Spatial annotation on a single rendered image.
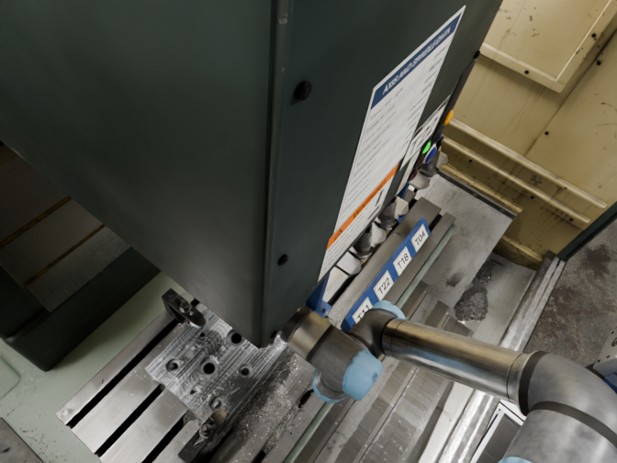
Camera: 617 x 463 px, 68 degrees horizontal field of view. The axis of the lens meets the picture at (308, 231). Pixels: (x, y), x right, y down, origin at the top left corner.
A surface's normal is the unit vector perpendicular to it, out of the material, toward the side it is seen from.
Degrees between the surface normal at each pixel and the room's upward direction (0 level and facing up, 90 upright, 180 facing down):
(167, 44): 90
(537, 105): 90
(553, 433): 45
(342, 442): 8
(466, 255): 24
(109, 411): 0
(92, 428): 0
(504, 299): 17
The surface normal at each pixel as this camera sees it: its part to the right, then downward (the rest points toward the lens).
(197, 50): -0.60, 0.63
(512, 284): -0.14, -0.68
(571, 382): -0.34, -0.90
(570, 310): 0.11, -0.54
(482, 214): -0.15, -0.23
